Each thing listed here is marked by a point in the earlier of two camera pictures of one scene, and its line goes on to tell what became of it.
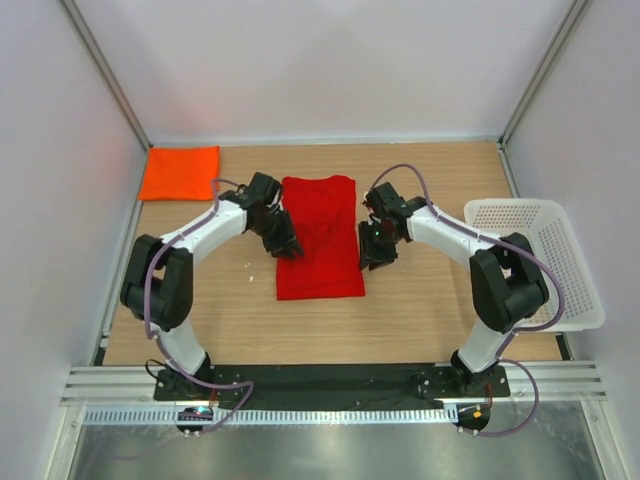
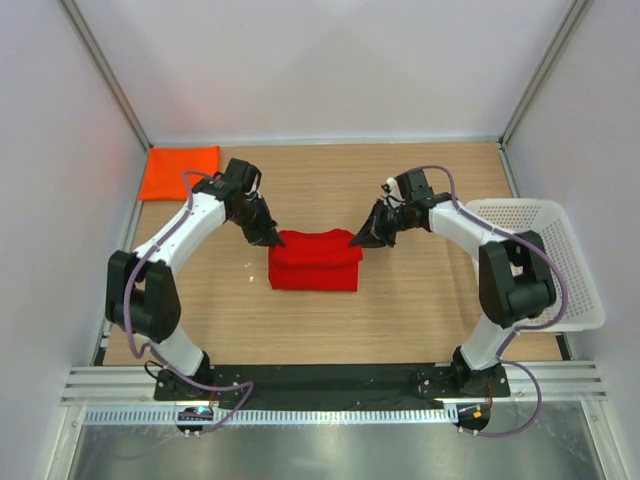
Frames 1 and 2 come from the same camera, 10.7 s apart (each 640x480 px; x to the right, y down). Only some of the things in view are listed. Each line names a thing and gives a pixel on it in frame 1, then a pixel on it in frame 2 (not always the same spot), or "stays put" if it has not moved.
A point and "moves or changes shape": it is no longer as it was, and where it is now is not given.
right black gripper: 369,255 -> 374,233
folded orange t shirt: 180,173 stays put
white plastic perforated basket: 544,226 stays put
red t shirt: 324,216 moves or changes shape
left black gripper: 287,244 -> 265,234
